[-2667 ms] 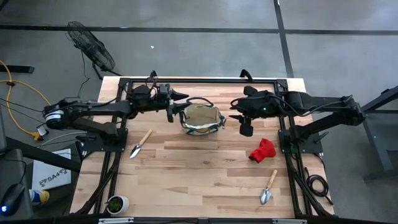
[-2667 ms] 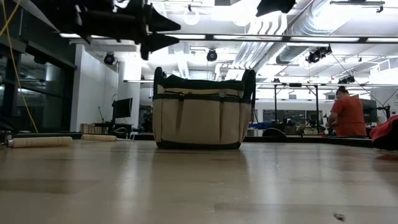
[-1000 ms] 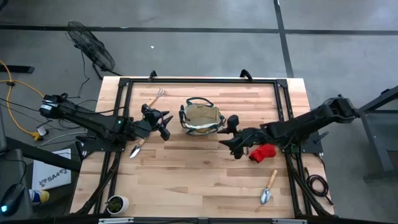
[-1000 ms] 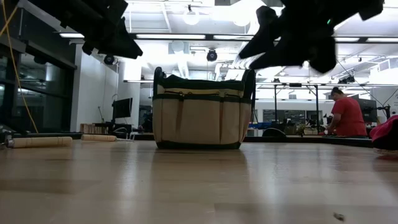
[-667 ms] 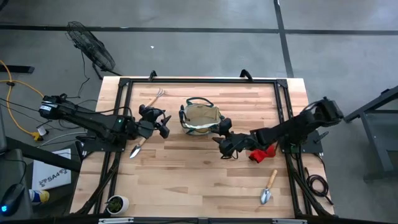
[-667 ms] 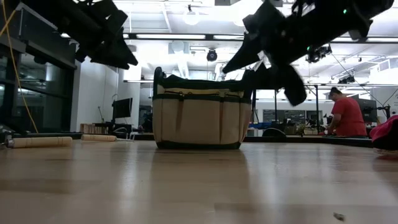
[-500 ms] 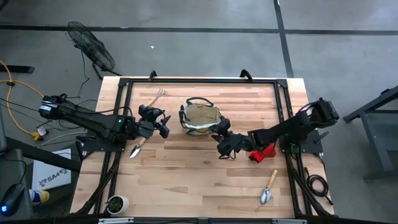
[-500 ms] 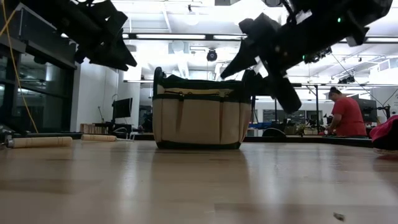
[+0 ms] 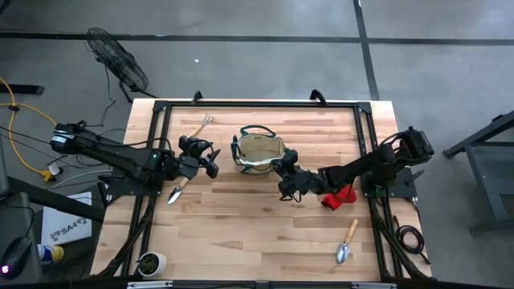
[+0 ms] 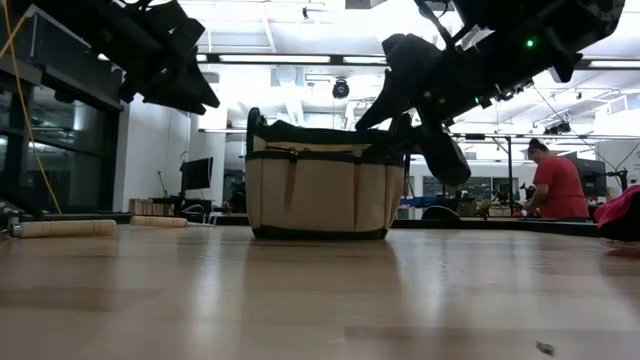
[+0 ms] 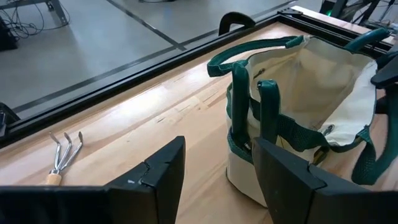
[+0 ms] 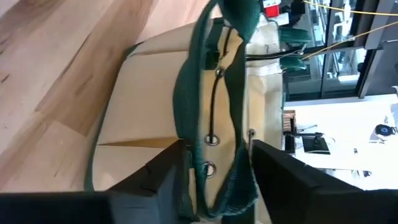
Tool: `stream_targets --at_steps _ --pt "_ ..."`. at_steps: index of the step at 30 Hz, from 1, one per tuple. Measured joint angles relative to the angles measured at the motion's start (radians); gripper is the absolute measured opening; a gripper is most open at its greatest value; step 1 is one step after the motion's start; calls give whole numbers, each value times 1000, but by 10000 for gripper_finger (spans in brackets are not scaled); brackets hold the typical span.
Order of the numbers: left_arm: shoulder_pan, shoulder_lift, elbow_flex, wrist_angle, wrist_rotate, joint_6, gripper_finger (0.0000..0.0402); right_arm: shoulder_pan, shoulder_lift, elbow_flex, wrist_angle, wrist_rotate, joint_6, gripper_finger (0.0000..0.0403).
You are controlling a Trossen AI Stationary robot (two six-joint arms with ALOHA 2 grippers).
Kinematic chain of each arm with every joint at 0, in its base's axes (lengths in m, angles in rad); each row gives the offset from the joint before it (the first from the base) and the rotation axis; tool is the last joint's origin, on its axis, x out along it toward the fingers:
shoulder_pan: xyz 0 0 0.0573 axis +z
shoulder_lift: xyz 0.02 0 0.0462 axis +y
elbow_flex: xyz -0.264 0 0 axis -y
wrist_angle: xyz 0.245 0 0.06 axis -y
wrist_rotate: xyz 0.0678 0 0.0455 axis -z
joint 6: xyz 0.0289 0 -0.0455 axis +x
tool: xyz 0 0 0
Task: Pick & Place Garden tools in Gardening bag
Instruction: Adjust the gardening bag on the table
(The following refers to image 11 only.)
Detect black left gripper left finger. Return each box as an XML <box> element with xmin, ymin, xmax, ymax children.
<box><xmin>0</xmin><ymin>135</ymin><xmax>187</xmax><ymax>224</ymax></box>

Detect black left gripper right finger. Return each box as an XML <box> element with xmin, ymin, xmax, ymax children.
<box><xmin>251</xmin><ymin>136</ymin><xmax>398</xmax><ymax>224</ymax></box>

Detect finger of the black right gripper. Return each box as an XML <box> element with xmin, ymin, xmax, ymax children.
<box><xmin>375</xmin><ymin>93</ymin><xmax>398</xmax><ymax>115</ymax></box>
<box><xmin>370</xmin><ymin>51</ymin><xmax>398</xmax><ymax>91</ymax></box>

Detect beige green gardening bag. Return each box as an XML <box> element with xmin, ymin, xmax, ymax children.
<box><xmin>206</xmin><ymin>27</ymin><xmax>398</xmax><ymax>208</ymax></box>

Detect hand rake wooden handle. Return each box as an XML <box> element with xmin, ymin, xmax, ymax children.
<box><xmin>45</xmin><ymin>130</ymin><xmax>85</xmax><ymax>187</ymax></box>

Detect green handled pruning shears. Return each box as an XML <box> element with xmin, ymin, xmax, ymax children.
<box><xmin>230</xmin><ymin>60</ymin><xmax>281</xmax><ymax>152</ymax></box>

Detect black metal stand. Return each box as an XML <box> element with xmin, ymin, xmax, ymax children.
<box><xmin>320</xmin><ymin>0</ymin><xmax>398</xmax><ymax>32</ymax></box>

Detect black floor box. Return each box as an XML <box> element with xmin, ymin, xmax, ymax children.
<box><xmin>0</xmin><ymin>17</ymin><xmax>19</xmax><ymax>52</ymax></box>

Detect black aluminium table frame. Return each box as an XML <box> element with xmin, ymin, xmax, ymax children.
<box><xmin>0</xmin><ymin>7</ymin><xmax>394</xmax><ymax>147</ymax></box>

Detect black frame handle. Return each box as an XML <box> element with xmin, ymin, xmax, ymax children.
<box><xmin>218</xmin><ymin>11</ymin><xmax>256</xmax><ymax>37</ymax></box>

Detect grey desk leg frame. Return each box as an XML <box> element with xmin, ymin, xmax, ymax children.
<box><xmin>0</xmin><ymin>0</ymin><xmax>70</xmax><ymax>26</ymax></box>

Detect tangled floor cables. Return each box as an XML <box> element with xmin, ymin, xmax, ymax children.
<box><xmin>0</xmin><ymin>2</ymin><xmax>72</xmax><ymax>40</ymax></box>

